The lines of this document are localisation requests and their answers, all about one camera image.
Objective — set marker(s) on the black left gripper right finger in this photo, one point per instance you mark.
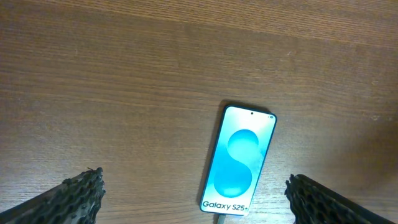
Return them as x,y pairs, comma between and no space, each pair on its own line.
313,203

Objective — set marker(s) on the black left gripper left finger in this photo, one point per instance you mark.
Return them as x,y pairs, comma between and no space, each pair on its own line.
75,200

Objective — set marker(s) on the blue Galaxy smartphone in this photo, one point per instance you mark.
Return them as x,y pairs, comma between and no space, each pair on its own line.
241,147

